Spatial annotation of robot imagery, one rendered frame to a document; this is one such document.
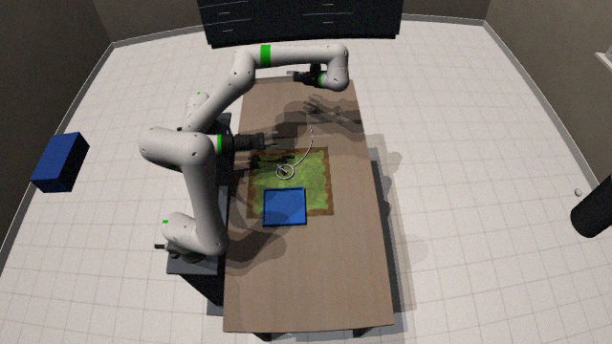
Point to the blue tray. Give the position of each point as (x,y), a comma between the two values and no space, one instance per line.
(283,205)

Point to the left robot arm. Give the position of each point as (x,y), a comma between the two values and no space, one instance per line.
(202,110)

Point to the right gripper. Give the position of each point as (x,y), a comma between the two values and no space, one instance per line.
(247,142)

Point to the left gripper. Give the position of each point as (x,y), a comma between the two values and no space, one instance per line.
(308,78)

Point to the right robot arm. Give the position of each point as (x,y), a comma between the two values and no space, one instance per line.
(194,153)

